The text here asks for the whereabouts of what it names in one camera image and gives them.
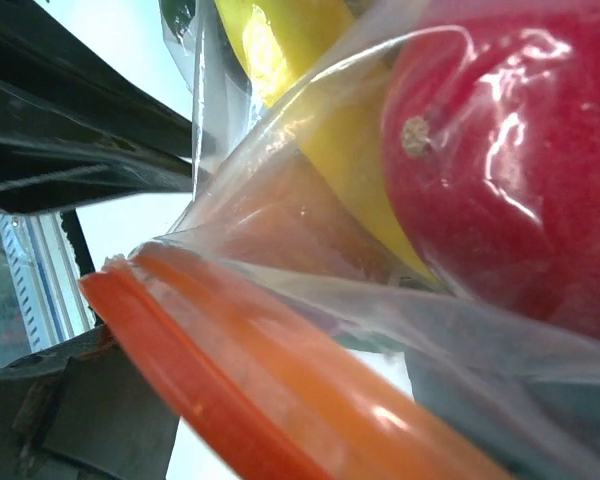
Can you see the yellow fake banana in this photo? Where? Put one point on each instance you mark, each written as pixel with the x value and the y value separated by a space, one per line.
pixel 279 42

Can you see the green fake leafy vegetable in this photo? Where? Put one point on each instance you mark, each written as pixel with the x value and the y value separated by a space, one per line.
pixel 178 14

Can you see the perforated grey cable duct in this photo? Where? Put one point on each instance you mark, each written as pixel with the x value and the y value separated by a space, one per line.
pixel 45 275

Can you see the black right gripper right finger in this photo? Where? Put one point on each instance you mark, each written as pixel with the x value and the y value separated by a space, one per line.
pixel 82 410

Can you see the clear zip top bag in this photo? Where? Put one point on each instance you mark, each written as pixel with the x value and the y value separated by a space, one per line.
pixel 297 346

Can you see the red fake apple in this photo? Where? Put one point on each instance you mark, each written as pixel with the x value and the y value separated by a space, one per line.
pixel 491 153

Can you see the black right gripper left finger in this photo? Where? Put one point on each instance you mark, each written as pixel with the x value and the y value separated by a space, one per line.
pixel 73 131

